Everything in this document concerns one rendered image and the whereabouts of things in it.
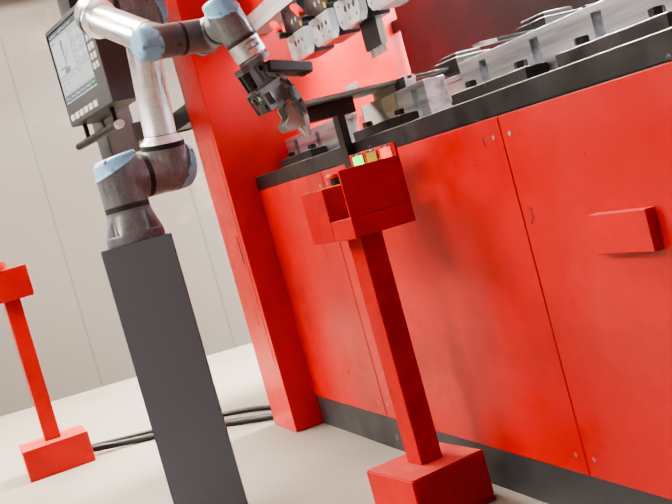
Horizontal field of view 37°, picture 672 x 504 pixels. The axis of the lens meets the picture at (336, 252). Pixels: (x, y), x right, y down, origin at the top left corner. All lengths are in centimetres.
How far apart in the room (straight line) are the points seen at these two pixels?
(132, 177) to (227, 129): 85
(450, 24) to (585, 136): 163
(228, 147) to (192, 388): 107
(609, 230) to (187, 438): 131
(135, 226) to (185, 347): 33
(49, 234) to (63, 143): 53
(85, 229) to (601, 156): 451
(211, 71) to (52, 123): 267
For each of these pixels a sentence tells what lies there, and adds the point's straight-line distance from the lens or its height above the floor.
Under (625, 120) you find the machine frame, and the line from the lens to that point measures 164.
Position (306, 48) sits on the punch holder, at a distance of 298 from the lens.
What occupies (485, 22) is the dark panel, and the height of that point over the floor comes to 114.
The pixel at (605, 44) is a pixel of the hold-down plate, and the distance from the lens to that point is 175.
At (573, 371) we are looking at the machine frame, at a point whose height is 32.
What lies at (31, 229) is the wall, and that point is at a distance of 595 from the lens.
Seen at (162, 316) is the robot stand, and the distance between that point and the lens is 254.
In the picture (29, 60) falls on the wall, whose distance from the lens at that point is 603.
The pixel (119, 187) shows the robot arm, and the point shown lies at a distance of 257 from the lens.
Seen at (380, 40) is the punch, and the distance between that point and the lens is 262.
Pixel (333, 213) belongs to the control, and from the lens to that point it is 220.
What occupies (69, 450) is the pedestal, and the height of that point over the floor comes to 7.
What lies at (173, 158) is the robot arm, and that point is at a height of 96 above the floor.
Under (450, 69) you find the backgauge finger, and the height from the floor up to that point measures 100.
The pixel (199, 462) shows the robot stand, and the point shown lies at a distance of 260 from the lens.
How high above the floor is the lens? 79
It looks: 4 degrees down
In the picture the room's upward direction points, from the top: 15 degrees counter-clockwise
